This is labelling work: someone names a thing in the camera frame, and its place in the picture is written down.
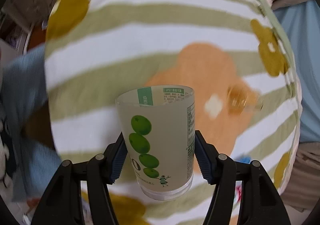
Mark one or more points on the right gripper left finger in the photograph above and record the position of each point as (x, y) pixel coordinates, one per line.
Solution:
(61, 203)

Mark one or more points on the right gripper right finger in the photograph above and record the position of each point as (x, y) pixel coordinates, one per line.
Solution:
(260, 202)

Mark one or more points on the frosted cup green dots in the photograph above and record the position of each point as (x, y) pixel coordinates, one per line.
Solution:
(158, 126)

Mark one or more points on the small amber glass cup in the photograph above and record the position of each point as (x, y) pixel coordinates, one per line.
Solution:
(240, 99)

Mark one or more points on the striped floral blanket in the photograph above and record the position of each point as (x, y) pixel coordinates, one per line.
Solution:
(98, 49)

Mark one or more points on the light blue sheet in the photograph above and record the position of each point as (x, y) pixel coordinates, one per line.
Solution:
(301, 23)

